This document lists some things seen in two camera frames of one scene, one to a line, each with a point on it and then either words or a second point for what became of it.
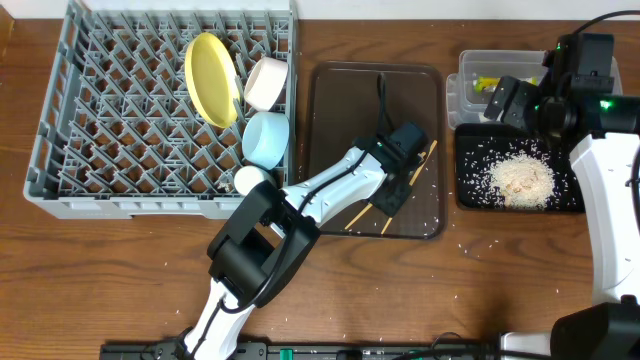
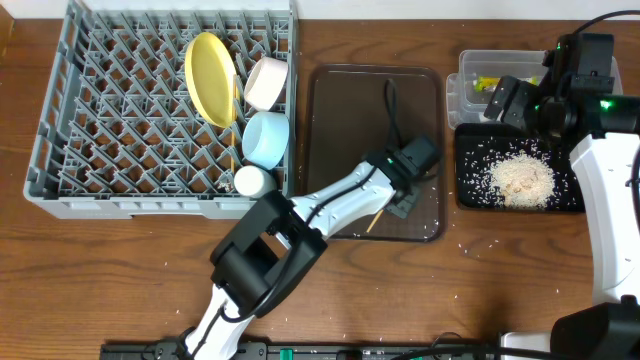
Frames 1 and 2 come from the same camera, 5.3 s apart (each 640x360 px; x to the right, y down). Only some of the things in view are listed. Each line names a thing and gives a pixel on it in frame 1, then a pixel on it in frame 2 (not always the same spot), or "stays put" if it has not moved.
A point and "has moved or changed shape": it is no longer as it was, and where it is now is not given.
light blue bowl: x=265 y=138 stays put
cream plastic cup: x=248 y=176 stays put
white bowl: x=264 y=83 stays put
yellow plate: x=213 y=80 stays put
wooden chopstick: x=411 y=183 -> x=374 y=221
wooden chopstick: x=368 y=207 has moved or changed shape
